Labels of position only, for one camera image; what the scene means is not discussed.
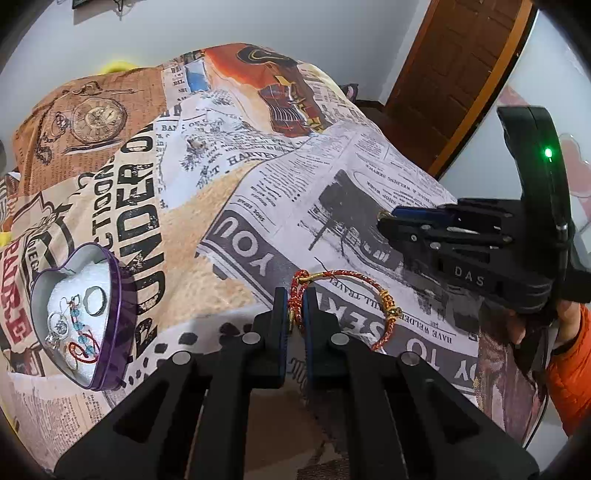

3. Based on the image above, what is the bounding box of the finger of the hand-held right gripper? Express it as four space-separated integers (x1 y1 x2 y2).
377 210 514 260
392 198 520 232

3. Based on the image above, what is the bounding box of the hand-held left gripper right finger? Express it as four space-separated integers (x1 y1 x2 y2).
302 286 541 480

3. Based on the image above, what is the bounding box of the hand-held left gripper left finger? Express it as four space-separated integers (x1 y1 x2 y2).
54 286 290 480

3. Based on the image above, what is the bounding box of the red braided bracelet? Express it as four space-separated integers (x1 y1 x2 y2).
288 269 400 352

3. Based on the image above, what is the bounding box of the purple heart-shaped tin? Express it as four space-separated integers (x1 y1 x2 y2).
30 242 137 391

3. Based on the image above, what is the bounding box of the silver ring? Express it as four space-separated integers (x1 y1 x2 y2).
84 286 110 316

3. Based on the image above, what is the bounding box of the silver hoop earring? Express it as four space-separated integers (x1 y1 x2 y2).
45 300 82 352

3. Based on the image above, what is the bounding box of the person's right forearm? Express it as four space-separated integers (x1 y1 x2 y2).
547 305 591 437

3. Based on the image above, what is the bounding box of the person's right hand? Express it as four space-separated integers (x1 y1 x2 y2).
551 299 583 350

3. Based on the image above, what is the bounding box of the white heart-print wardrobe door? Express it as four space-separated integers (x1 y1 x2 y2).
436 9 591 208

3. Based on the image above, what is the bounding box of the brown wooden door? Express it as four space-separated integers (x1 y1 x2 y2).
383 0 539 179

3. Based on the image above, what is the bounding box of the newspaper printed blanket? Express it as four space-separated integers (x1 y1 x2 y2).
0 42 550 480

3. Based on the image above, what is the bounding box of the yellow round object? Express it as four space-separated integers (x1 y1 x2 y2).
99 59 140 75

